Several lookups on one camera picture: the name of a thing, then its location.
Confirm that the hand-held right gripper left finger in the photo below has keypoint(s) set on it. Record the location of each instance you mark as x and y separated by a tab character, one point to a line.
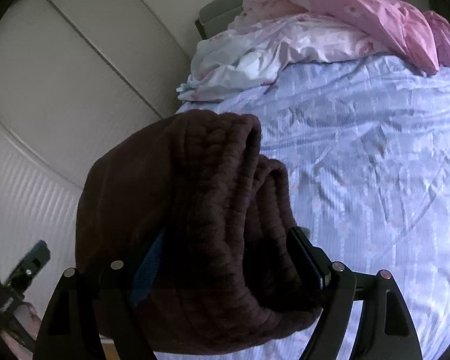
150	266

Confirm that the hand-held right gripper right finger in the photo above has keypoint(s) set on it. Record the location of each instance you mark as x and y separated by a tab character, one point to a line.
307	258

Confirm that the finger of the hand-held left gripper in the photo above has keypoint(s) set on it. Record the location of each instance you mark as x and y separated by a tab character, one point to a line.
35	257

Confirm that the maroon pants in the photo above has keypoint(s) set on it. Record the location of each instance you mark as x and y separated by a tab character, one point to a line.
210	213

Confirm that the bed with blue striped sheet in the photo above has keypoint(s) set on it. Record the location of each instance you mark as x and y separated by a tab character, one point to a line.
360	157

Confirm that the white closet door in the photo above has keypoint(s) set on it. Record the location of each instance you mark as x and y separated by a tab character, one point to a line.
78	82

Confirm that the white floral sheet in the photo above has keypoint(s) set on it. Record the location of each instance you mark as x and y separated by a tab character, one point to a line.
247	56

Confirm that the pink blanket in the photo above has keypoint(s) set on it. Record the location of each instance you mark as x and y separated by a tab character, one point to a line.
378	15

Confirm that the grey headboard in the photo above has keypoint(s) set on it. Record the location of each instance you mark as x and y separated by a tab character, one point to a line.
217	15

